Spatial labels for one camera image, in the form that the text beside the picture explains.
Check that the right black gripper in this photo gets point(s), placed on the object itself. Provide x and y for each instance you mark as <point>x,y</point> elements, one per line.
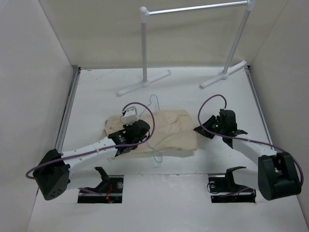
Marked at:
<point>208,123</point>

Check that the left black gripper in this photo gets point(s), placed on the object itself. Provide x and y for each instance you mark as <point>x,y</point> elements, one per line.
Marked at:
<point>126,126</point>

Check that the beige trousers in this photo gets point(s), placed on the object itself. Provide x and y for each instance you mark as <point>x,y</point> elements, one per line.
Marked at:
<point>174,130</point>

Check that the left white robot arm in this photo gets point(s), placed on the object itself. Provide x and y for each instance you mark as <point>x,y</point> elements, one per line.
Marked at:
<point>57,170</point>

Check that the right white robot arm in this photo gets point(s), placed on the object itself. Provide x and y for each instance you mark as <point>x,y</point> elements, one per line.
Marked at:
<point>276,175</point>

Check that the white clothes rack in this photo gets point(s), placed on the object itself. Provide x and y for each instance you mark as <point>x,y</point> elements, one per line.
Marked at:
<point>225,72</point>

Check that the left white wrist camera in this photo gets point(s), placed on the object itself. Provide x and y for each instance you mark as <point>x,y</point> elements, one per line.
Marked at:
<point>129,117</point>

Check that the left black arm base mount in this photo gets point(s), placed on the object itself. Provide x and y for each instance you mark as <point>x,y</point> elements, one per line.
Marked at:
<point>108,191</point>

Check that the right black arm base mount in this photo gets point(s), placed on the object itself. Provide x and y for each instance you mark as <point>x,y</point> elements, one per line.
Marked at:
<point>224,188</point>

